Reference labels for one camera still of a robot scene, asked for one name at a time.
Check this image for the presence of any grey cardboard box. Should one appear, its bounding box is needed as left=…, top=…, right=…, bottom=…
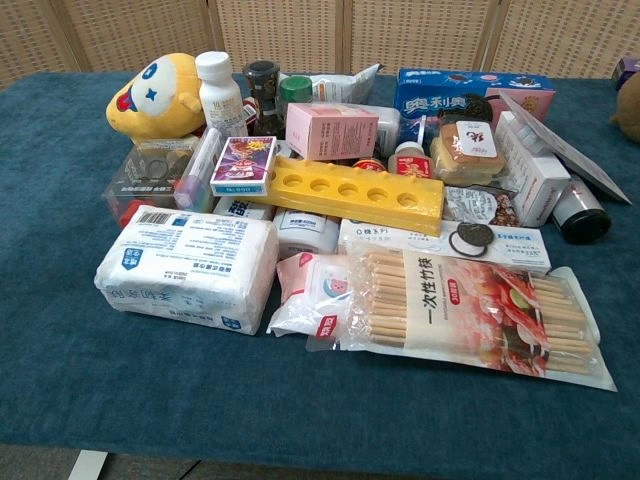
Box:
left=497, top=91, right=634, bottom=205

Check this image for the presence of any purple playing card box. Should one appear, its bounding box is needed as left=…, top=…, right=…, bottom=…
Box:
left=209, top=135, right=278, bottom=197

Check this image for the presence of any pink cardboard box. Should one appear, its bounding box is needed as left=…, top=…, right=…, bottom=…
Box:
left=285, top=102, right=380, bottom=162

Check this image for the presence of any blue cookie package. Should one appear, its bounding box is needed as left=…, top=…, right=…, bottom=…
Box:
left=393, top=68, right=557, bottom=146

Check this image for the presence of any long white Oreo box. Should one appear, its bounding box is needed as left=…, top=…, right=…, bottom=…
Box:
left=338, top=219, right=552, bottom=275

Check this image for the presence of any clear box with hand grips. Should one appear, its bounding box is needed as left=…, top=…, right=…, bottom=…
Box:
left=102, top=134, right=201, bottom=229

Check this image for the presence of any white cardboard box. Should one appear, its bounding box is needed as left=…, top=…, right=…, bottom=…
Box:
left=494, top=110, right=572, bottom=229

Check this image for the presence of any purple toothpaste box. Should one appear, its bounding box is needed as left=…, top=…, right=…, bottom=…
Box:
left=610, top=57, right=640, bottom=91

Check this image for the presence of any white bottle with blue label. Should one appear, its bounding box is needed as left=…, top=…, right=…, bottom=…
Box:
left=272, top=207, right=342, bottom=260

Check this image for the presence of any pink wet wipes packet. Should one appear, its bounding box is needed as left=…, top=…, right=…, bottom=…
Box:
left=266, top=251, right=357, bottom=337

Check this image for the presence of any yellow block with holes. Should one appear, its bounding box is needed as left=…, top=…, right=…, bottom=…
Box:
left=244, top=154, right=445, bottom=237

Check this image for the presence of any white blue milk carton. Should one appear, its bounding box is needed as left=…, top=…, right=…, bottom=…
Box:
left=212, top=195, right=274, bottom=221

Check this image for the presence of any brown milk tea bottle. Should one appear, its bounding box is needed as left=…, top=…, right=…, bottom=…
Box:
left=387, top=141, right=434, bottom=180

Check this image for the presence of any white plastic tub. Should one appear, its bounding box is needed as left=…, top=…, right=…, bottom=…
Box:
left=372, top=105, right=402, bottom=151

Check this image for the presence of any white tissue pack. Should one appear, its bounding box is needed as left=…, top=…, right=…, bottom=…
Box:
left=94, top=204, right=280, bottom=336

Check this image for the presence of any disposable bamboo chopsticks bag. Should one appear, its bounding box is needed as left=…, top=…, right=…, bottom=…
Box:
left=305, top=239, right=619, bottom=393

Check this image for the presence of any green lid jar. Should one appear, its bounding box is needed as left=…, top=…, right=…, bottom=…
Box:
left=278, top=74, right=315, bottom=109

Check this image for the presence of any dark spice grinder jar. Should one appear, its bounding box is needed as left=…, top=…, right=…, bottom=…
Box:
left=243, top=60, right=287, bottom=139

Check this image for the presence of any white snack bag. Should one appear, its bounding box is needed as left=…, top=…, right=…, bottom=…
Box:
left=304, top=63, right=385, bottom=106

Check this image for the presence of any silver nut snack packet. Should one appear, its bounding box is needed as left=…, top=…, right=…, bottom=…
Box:
left=442, top=184, right=519, bottom=227

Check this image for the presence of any packaged bread cake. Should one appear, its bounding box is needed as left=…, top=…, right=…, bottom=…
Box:
left=429, top=114, right=507, bottom=184

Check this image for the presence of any white pill bottle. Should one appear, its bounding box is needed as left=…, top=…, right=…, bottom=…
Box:
left=194, top=51, right=250, bottom=139

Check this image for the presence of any yellow plush toy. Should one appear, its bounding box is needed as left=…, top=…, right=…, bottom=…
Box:
left=105, top=52, right=209, bottom=144

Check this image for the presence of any blue table cloth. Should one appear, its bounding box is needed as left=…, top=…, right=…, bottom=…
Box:
left=0, top=69, right=640, bottom=459

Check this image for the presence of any black silver spray can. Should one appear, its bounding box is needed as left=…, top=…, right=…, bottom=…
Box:
left=551, top=174, right=612, bottom=245

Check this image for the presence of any wicker folding screen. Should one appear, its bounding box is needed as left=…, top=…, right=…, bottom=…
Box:
left=0, top=0, right=640, bottom=91

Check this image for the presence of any brown plush toy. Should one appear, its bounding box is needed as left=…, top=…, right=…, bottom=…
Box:
left=609, top=72, right=640, bottom=146

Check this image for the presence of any white table frame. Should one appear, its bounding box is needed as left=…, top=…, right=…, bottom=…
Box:
left=67, top=448, right=109, bottom=480

